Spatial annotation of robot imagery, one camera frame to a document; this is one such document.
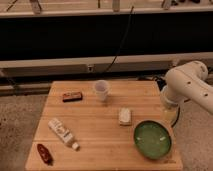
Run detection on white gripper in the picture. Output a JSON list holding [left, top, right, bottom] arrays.
[[160, 86, 180, 125]]

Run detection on white sponge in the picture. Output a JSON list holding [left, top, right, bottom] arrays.
[[119, 108, 132, 125]]

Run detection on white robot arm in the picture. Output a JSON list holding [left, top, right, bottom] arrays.
[[160, 61, 213, 125]]

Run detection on green bowl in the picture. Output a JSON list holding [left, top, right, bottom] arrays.
[[133, 120, 172, 160]]

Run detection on wooden board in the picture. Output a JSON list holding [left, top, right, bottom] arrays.
[[25, 81, 183, 171]]

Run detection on brown rectangular box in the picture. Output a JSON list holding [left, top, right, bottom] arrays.
[[62, 92, 83, 102]]

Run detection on white tube bottle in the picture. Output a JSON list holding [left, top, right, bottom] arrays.
[[48, 118, 80, 150]]

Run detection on black hanging cable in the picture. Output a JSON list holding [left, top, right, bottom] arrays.
[[101, 5, 135, 74]]

